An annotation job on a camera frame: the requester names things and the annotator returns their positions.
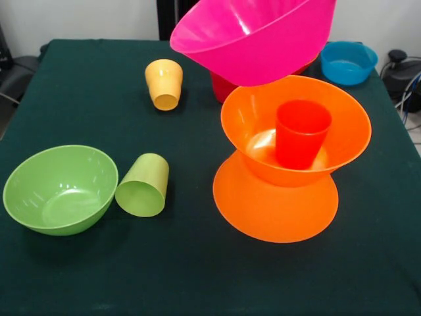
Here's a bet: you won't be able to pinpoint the black cabinet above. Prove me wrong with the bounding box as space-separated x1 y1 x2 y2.
157 0 201 41

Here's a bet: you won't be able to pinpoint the tangled floor cables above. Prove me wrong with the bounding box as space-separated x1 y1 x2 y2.
393 70 421 145

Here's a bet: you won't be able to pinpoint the magenta plastic cup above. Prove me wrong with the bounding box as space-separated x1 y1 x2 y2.
210 72 239 105

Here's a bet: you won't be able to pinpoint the black equipment box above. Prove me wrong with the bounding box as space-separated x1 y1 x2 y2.
0 22 14 70

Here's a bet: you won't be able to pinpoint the dark green table cloth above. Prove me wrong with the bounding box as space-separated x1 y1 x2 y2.
0 38 421 316

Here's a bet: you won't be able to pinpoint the green plastic cup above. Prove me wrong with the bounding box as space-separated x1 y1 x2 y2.
114 152 170 218

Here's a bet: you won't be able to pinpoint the blue plastic bowl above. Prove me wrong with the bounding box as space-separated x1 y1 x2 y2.
320 40 379 87

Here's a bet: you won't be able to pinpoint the green plastic bowl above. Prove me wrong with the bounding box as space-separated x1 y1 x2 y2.
2 144 120 236

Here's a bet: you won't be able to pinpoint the red plastic cup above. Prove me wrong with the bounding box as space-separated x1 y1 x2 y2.
275 99 332 171

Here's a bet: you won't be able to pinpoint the yellow plastic cup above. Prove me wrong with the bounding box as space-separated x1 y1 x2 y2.
144 59 184 111

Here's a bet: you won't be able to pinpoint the orange plastic bowl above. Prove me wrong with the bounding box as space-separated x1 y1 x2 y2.
212 149 339 244
220 74 373 188

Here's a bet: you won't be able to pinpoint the red-orange plastic bowl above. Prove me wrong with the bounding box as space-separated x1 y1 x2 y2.
291 52 320 76

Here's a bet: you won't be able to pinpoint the pink plastic bowl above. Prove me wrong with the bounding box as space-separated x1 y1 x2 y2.
169 0 338 88

